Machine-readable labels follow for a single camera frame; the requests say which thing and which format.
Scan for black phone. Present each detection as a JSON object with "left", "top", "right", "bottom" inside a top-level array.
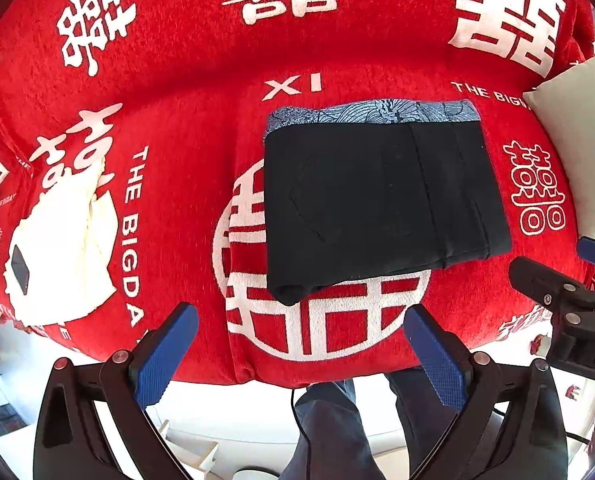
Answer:
[{"left": 8, "top": 248, "right": 32, "bottom": 295}]

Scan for black cable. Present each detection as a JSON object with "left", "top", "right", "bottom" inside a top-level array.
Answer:
[{"left": 290, "top": 384, "right": 311, "bottom": 441}]

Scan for white cloth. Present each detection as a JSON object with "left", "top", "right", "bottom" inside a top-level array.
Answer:
[{"left": 4, "top": 160, "right": 118, "bottom": 328}]

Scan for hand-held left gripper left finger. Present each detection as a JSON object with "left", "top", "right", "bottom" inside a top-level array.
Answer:
[{"left": 33, "top": 302, "right": 199, "bottom": 480}]

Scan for red printed blanket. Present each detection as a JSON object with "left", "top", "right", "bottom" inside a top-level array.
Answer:
[{"left": 0, "top": 0, "right": 595, "bottom": 388}]

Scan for white box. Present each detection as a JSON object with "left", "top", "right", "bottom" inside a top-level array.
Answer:
[{"left": 157, "top": 420, "right": 223, "bottom": 480}]

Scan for black pants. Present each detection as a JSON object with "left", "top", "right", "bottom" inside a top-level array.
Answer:
[{"left": 262, "top": 97, "right": 513, "bottom": 307}]

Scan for white cushion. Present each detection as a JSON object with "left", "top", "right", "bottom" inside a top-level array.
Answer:
[{"left": 522, "top": 45, "right": 595, "bottom": 243}]

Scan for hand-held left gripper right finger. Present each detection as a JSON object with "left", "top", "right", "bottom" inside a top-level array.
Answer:
[{"left": 405, "top": 305, "right": 569, "bottom": 480}]

